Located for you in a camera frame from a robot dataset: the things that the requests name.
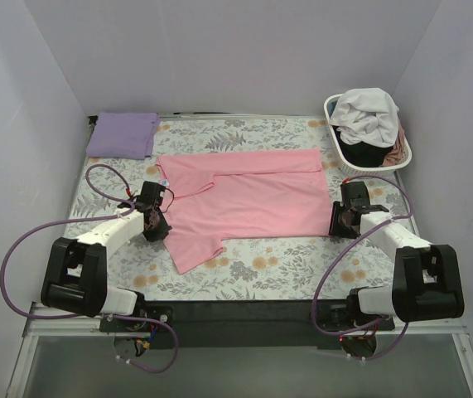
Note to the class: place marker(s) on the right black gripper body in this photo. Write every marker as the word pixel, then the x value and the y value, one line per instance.
pixel 340 220

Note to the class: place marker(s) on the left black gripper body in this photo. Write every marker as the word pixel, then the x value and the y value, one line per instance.
pixel 157 228

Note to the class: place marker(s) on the pink t shirt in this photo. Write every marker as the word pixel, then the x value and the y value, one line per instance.
pixel 245 195

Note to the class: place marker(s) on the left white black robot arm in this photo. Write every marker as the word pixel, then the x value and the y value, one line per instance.
pixel 76 278

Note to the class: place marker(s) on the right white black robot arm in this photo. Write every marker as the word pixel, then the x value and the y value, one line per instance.
pixel 426 283

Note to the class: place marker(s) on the white laundry basket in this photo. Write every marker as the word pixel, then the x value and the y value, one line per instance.
pixel 351 170

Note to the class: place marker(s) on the black garment in basket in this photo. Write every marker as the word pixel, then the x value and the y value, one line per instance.
pixel 362 154

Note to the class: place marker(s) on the brown garment in basket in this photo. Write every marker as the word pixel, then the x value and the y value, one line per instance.
pixel 397 153

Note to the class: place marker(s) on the folded purple t shirt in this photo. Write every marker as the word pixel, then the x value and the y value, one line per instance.
pixel 123 135

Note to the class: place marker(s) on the white t shirt in basket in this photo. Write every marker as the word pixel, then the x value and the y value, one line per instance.
pixel 366 116

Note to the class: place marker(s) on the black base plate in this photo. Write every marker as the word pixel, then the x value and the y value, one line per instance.
pixel 284 323

